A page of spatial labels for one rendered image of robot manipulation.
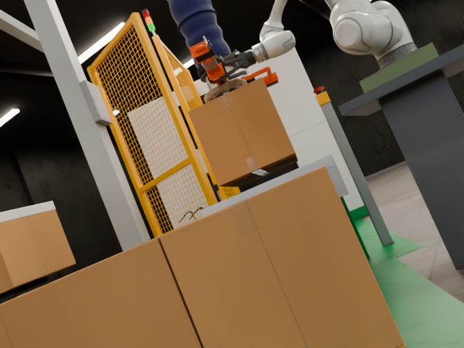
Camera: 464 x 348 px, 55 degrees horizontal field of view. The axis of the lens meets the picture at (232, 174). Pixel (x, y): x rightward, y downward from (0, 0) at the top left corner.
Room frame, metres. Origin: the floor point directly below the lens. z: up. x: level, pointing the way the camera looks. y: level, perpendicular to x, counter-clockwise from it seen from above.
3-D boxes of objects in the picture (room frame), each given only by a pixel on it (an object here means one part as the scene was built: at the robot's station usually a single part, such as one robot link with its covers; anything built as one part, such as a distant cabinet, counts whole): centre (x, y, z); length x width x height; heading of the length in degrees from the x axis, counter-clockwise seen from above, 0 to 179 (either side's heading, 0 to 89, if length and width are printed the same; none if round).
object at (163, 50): (4.05, 0.08, 1.05); 1.17 x 0.10 x 2.10; 173
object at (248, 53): (2.17, -0.28, 1.20); 0.09 x 0.07 x 0.08; 83
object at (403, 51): (1.84, -0.82, 0.85); 0.22 x 0.18 x 0.06; 160
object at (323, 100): (2.76, -0.70, 0.50); 0.07 x 0.07 x 1.00; 83
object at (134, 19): (3.32, 0.46, 1.05); 0.87 x 0.10 x 2.10; 45
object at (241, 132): (2.43, -0.16, 0.87); 0.60 x 0.40 x 0.40; 172
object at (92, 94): (3.08, 0.69, 1.62); 0.20 x 0.05 x 0.30; 173
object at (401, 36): (1.81, -0.80, 0.98); 0.18 x 0.16 x 0.22; 134
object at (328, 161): (2.24, -0.14, 0.58); 0.70 x 0.03 x 0.06; 83
